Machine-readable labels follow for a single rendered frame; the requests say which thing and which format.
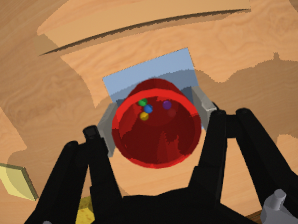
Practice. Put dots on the red cup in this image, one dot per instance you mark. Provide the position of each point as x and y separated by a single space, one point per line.
160 141

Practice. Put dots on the pale yellow square pad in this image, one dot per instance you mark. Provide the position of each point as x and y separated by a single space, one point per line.
17 182

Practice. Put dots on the yellow sponge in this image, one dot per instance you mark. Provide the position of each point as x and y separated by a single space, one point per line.
85 212

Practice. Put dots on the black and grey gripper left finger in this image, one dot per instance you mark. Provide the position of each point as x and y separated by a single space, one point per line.
60 198

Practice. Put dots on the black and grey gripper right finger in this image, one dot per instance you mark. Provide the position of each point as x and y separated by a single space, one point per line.
274 181

